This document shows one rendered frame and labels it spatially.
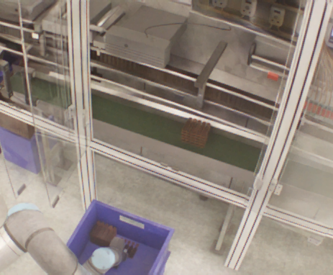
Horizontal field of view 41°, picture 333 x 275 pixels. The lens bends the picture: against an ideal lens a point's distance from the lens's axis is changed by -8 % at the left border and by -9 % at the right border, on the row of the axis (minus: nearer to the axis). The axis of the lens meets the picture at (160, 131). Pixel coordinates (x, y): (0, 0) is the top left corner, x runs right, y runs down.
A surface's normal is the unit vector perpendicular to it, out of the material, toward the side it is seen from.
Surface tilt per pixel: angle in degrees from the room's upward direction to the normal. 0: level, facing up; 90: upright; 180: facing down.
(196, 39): 90
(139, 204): 0
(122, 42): 90
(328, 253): 0
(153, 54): 90
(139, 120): 2
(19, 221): 20
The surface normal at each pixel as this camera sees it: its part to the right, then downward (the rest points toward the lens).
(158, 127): 0.03, -0.70
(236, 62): -0.40, 0.64
